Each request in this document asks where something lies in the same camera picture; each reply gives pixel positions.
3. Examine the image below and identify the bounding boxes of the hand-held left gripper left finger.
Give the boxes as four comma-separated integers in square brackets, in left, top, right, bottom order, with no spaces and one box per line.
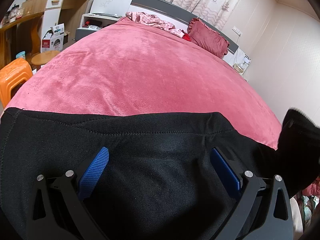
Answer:
[25,147,110,240]

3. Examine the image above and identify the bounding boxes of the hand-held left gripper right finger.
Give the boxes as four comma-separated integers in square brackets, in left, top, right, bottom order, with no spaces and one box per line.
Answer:
[211,147,293,240]

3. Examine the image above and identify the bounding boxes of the black embroidered pants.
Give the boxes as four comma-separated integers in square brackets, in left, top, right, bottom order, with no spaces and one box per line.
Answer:
[0,107,320,240]

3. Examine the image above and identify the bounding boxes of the floral cloth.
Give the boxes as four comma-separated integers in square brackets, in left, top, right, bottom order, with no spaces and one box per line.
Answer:
[292,182,320,233]

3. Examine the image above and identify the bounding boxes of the glass jar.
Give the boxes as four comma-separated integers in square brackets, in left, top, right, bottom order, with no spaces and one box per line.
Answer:
[234,61,247,74]

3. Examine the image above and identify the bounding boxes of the bed with pink blanket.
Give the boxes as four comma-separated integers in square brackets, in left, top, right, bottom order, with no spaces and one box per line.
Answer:
[6,17,283,150]

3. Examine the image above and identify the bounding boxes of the white nightstand with flower print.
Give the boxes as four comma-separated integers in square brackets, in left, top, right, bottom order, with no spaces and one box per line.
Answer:
[234,47,252,82]

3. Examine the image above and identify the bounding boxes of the round wooden stool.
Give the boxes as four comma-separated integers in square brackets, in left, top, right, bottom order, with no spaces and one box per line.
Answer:
[31,50,61,69]

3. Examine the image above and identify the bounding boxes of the orange plastic stool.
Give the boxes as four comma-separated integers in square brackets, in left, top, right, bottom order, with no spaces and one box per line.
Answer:
[0,58,34,108]

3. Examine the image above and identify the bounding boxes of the dark pink ruffled pillow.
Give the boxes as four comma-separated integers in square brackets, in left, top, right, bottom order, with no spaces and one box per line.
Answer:
[187,18,230,58]

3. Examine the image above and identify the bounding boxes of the white and red cardboard box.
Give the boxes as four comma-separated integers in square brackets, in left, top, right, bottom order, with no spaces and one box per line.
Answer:
[41,24,66,53]

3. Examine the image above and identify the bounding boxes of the grey and white nightstand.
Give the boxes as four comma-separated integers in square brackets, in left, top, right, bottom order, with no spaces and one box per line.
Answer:
[76,12,123,40]

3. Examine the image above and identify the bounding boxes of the dark tablet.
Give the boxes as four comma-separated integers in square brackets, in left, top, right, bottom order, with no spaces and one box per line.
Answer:
[90,12,118,18]

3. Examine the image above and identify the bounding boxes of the pink floral garment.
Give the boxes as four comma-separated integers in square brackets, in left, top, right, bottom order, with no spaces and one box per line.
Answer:
[126,12,187,38]

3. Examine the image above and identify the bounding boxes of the wooden desk with white cabinet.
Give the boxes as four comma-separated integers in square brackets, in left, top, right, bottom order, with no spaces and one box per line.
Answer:
[0,0,90,68]

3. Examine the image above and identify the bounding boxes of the jars and bottles cluster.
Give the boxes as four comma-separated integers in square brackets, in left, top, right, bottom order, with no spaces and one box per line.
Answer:
[2,4,25,23]

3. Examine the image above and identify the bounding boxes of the grey and white headboard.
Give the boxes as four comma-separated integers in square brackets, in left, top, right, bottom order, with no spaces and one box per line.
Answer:
[90,0,252,63]

